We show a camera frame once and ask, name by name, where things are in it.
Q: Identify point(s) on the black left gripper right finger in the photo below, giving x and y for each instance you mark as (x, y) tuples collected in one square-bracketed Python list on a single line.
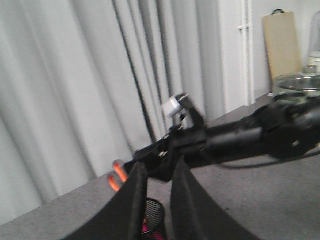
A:
[(195, 215)]

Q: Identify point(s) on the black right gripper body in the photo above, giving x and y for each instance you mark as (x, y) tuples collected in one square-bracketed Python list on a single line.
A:
[(160, 158)]

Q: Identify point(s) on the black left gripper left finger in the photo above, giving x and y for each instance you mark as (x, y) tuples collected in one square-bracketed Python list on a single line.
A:
[(122, 218)]

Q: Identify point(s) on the pink pen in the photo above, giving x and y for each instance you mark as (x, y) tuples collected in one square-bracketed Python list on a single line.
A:
[(150, 233)]

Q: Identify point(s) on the grey orange scissors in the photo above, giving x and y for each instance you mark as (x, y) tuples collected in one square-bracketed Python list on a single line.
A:
[(118, 176)]

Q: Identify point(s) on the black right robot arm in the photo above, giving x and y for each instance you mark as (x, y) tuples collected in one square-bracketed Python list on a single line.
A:
[(282, 130)]

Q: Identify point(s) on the black mesh pen holder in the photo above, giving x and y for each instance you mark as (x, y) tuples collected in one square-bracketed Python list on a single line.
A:
[(155, 215)]

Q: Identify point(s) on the white pipe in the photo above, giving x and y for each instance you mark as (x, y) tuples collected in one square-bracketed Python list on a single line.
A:
[(245, 30)]

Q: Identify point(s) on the grey curtain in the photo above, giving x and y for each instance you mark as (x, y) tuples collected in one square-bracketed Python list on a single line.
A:
[(82, 83)]

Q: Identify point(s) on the glass pot lid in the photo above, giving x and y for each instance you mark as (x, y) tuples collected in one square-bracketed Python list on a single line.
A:
[(306, 82)]

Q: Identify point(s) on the wooden cutting board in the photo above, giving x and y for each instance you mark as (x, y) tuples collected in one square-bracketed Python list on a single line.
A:
[(282, 45)]

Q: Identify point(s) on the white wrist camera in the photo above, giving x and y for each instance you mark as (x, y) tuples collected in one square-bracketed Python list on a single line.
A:
[(175, 104)]

